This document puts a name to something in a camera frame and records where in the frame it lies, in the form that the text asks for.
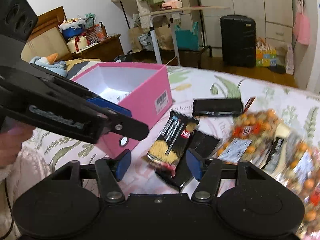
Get black soda cracker packet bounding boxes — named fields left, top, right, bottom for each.
left=144, top=110, right=200, bottom=177

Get clear bag mixed nuts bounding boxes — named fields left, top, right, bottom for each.
left=214, top=97, right=280, bottom=168
left=260, top=129, right=320, bottom=230

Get plain black snack packet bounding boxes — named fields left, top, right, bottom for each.
left=193, top=98, right=244, bottom=117

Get person's left hand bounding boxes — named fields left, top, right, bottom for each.
left=0, top=123, right=35, bottom=168

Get goose plush in blue blanket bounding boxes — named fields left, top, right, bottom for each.
left=29, top=53, right=67, bottom=77

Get pink cardboard box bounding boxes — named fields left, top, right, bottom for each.
left=71, top=61, right=174, bottom=159

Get wooden nightstand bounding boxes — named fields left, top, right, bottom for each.
left=67, top=34, right=124, bottom=62

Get cream gift box red ribbon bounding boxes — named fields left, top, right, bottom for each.
left=67, top=35, right=88, bottom=53

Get brown paper bag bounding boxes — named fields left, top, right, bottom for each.
left=128, top=26, right=144, bottom=53

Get teal shopping bag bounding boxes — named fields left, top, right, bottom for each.
left=175, top=22, right=199, bottom=51

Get floral bed sheet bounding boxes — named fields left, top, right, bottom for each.
left=0, top=64, right=320, bottom=240

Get rolling laptop table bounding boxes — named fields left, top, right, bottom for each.
left=142, top=5, right=229, bottom=66

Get pink tissue box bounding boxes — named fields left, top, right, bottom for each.
left=161, top=0, right=182, bottom=10

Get colourful gift bag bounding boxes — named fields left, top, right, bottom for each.
left=255, top=37, right=277, bottom=67

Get white plastic package on floor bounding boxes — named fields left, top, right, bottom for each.
left=285, top=43, right=295, bottom=75

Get black suitcase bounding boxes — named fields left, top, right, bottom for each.
left=220, top=15, right=256, bottom=68

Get pink paper bag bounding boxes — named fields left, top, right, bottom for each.
left=293, top=0, right=310, bottom=46

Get white wardrobe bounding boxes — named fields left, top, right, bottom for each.
left=200, top=0, right=293, bottom=57

